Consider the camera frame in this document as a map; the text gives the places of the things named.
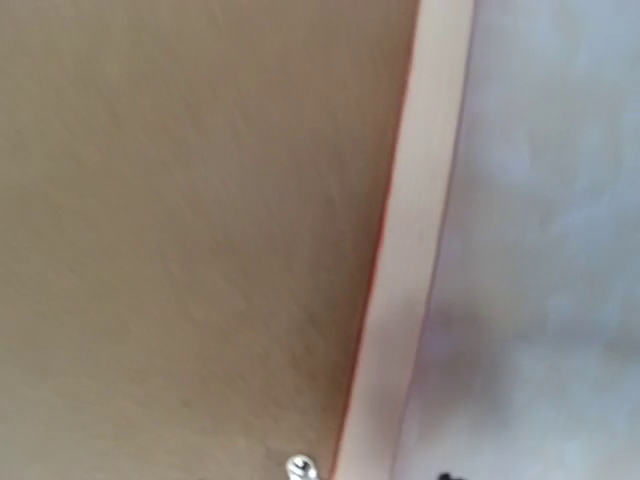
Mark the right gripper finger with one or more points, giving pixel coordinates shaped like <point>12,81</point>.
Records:
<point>447,476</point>

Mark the red wooden picture frame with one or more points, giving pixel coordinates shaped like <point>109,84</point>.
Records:
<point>409,238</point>

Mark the brown backing board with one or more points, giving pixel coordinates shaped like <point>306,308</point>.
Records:
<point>191,198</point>

